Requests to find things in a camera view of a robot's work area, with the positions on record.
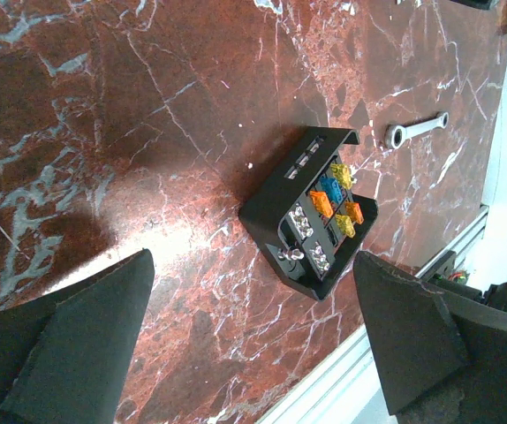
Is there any silver wrench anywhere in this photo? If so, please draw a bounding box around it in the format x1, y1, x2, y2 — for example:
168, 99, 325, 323
384, 112, 449, 149

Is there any yellow fuse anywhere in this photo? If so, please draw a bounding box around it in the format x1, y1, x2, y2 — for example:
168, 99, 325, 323
330, 163, 353, 190
335, 214, 356, 239

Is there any blue fuse in box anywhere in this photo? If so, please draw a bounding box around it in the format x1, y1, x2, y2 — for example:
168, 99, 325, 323
320, 177, 347, 204

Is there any aluminium mounting rail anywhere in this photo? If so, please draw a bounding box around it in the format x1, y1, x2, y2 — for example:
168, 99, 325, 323
253, 205, 491, 424

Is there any yellow fuse in box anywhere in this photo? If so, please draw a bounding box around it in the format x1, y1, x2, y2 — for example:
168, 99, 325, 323
330, 163, 353, 190

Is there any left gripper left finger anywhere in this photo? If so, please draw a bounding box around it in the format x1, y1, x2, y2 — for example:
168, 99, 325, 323
0, 249, 155, 423

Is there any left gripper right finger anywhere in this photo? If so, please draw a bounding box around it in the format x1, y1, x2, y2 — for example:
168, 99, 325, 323
353, 252, 507, 423

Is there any orange fuse in box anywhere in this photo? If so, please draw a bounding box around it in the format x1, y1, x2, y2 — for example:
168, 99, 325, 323
309, 191, 334, 218

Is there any small orange fuse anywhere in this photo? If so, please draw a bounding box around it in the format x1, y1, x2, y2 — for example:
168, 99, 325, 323
345, 201, 364, 224

